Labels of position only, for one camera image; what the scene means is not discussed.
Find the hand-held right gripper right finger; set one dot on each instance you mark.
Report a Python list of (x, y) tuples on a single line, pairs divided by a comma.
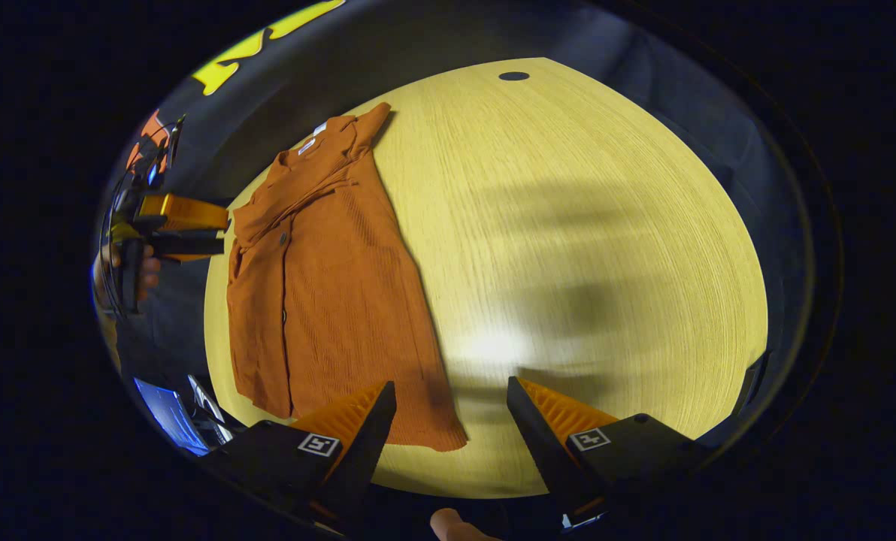
[(542, 458)]

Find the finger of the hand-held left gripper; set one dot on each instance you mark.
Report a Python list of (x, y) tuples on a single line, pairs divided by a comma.
[(185, 213), (192, 245)]

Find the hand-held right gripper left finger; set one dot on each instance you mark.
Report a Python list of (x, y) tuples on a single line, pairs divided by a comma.
[(365, 458)]

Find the orange ribbed button shirt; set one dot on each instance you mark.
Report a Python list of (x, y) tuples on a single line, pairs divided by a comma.
[(328, 300)]

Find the blue lit screen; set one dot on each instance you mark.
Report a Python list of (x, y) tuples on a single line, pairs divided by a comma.
[(170, 417)]

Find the black backdrop cloth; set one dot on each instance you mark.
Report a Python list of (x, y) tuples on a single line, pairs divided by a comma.
[(418, 45)]

